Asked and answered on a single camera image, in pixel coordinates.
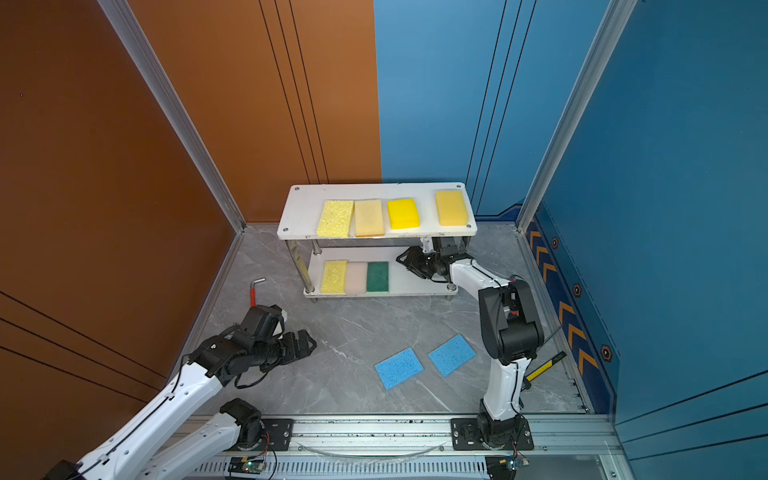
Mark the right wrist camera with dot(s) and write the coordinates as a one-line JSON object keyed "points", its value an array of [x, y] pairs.
{"points": [[427, 244]]}

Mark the beige foam sponge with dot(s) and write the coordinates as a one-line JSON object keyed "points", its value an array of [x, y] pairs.
{"points": [[356, 278]]}

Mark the light yellow cellulose sponge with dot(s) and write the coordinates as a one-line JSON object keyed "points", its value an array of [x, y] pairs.
{"points": [[335, 219]]}

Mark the green scouring sponge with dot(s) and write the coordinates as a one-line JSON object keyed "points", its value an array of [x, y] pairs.
{"points": [[377, 279]]}

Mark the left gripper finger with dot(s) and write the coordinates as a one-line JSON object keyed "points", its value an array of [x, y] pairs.
{"points": [[304, 341], [292, 356]]}

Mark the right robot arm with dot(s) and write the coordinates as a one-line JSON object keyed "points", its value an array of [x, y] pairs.
{"points": [[511, 331]]}

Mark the green circuit board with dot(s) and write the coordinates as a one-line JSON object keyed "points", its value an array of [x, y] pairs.
{"points": [[504, 467], [246, 466]]}

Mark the pale yellow orange-backed sponge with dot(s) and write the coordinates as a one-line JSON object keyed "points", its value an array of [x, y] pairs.
{"points": [[368, 218]]}

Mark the blue cellulose sponge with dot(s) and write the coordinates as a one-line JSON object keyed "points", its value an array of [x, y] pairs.
{"points": [[398, 368], [450, 356]]}

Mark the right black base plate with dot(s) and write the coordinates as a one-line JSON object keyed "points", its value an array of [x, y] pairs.
{"points": [[468, 433]]}

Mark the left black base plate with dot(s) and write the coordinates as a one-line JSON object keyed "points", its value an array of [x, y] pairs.
{"points": [[271, 434]]}

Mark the white two-tier shelf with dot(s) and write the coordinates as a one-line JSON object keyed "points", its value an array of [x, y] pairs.
{"points": [[302, 211]]}

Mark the bright yellow foam sponge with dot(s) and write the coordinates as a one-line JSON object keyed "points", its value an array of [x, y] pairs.
{"points": [[403, 214]]}

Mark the left green circuit board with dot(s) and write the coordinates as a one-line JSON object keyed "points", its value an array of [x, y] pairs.
{"points": [[246, 466]]}

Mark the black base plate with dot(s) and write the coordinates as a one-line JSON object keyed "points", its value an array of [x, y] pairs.
{"points": [[468, 433], [271, 434]]}

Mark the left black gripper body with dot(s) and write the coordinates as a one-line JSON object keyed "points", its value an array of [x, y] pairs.
{"points": [[275, 352]]}

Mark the yellow black caliper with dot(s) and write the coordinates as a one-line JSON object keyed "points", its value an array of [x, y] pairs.
{"points": [[544, 367]]}

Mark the golden yellow sponge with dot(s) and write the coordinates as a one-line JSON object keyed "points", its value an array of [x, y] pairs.
{"points": [[451, 208]]}

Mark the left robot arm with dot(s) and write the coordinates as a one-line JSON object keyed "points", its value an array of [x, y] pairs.
{"points": [[138, 450]]}

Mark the right green circuit board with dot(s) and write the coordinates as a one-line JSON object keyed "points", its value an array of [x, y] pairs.
{"points": [[504, 467]]}

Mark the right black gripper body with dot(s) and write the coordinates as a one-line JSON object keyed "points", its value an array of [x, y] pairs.
{"points": [[433, 261]]}

